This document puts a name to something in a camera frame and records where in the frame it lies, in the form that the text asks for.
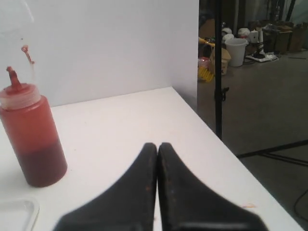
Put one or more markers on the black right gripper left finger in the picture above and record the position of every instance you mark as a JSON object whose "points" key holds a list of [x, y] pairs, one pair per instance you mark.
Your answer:
{"points": [[128, 205]]}

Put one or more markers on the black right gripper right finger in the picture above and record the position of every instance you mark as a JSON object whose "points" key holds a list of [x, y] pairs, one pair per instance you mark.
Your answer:
{"points": [[186, 204]]}

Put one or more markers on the red ketchup squeeze bottle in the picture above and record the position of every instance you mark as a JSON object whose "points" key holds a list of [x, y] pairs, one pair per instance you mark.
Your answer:
{"points": [[27, 119]]}

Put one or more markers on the white rectangular plastic tray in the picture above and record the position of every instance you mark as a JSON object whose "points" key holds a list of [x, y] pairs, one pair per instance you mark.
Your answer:
{"points": [[18, 214]]}

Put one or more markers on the black backdrop stand pole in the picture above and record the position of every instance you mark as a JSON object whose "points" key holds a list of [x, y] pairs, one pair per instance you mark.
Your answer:
{"points": [[218, 89]]}

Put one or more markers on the white paper backdrop sheet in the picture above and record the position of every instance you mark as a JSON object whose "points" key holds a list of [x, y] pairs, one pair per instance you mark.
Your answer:
{"points": [[80, 50]]}

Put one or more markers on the white plastic bucket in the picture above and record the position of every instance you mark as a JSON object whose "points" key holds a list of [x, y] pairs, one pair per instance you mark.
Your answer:
{"points": [[236, 49]]}

